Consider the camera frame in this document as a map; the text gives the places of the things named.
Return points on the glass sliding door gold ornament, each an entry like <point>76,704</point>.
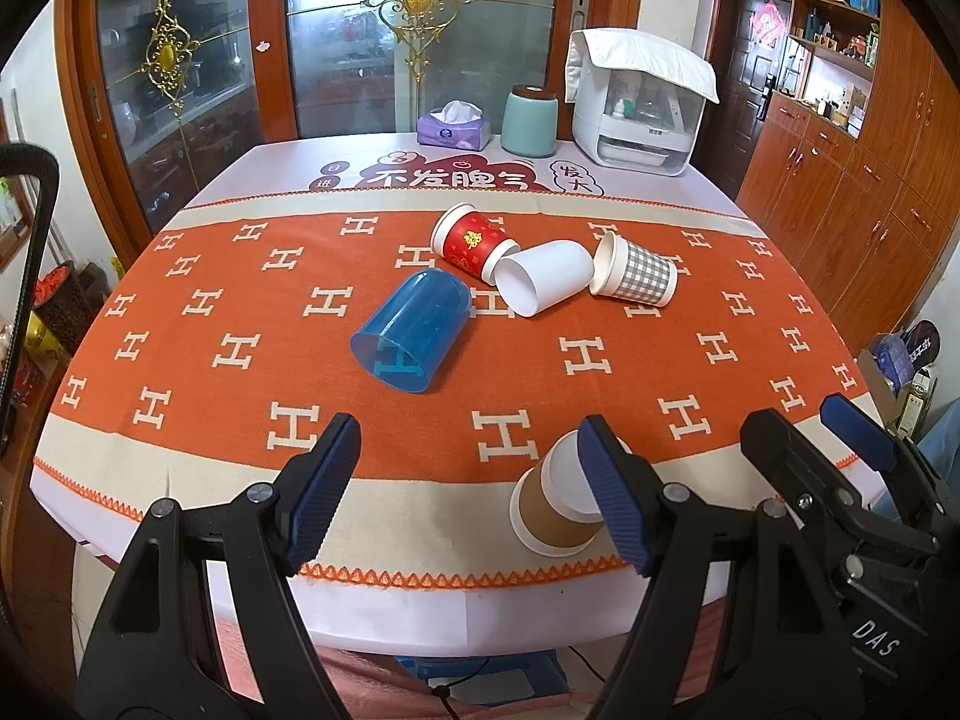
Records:
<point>187,127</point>
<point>352,75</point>

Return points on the blue transparent plastic cup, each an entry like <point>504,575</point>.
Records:
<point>412,322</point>

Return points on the white countertop appliance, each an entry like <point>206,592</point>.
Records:
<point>637,139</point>

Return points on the orange patterned tablecloth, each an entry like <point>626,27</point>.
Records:
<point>289,165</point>

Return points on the orange patterned blanket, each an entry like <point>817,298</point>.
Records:
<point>225,397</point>

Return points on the dark woven basket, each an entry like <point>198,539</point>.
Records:
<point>64,315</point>

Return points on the dark wooden entrance door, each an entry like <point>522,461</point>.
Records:
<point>739,105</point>

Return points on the plain white paper cup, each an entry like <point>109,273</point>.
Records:
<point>541,274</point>

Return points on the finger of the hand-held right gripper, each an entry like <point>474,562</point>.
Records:
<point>855,427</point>
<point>795,465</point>

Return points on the white cloth cover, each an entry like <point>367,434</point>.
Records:
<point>637,52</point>

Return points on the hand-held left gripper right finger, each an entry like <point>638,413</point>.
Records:
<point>613,499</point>

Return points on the teal canister with dark lid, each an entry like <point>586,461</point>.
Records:
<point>529,124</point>

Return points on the purple tissue box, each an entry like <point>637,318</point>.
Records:
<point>450,137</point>

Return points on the blue plastic stool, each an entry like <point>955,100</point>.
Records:
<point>510,679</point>

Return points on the grey checkered paper cup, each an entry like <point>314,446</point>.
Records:
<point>639,274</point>

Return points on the blue box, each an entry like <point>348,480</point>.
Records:
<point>892,358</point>

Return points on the brown paper cup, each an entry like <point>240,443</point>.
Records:
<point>556,519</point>

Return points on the red paper cup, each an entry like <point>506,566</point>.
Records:
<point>469,241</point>

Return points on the red door decoration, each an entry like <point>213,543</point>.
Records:
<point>767,20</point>

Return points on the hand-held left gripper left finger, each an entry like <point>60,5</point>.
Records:
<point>322,499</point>

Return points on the wooden cabinet with shelves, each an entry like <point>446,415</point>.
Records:
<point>847,165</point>

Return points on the pink cloth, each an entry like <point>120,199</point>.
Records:
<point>375,690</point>

